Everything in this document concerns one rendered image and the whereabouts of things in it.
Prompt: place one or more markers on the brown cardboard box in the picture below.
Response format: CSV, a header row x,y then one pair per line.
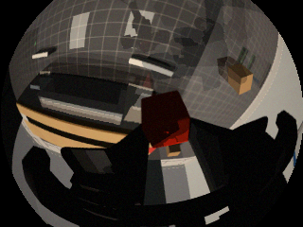
x,y
240,78

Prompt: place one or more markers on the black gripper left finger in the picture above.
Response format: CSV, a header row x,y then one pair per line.
x,y
126,162

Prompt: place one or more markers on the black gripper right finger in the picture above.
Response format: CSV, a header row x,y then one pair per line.
x,y
218,149

